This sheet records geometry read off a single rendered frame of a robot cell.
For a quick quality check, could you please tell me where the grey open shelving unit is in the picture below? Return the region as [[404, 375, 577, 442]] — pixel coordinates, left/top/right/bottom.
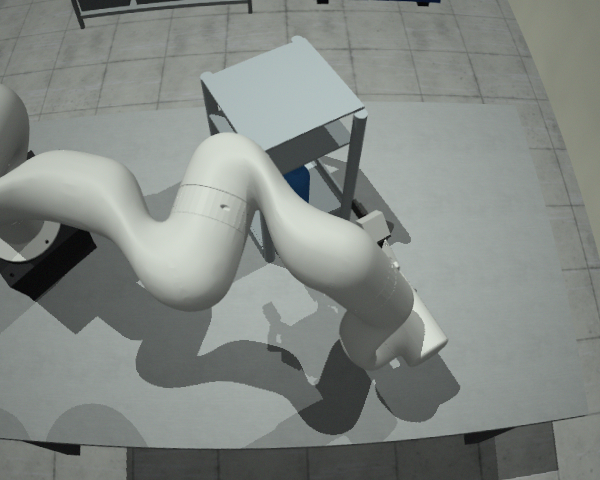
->
[[200, 36, 368, 221]]

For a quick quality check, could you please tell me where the dark blue bottle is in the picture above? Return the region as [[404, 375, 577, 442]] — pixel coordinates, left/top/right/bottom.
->
[[283, 166, 310, 203]]

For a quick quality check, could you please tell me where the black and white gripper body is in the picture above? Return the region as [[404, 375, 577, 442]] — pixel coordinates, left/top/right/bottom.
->
[[382, 240, 400, 270]]

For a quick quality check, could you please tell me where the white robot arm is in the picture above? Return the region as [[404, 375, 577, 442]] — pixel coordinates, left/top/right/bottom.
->
[[0, 83, 448, 371]]

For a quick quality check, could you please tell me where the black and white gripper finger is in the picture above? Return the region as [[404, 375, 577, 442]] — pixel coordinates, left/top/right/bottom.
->
[[351, 199, 394, 234]]

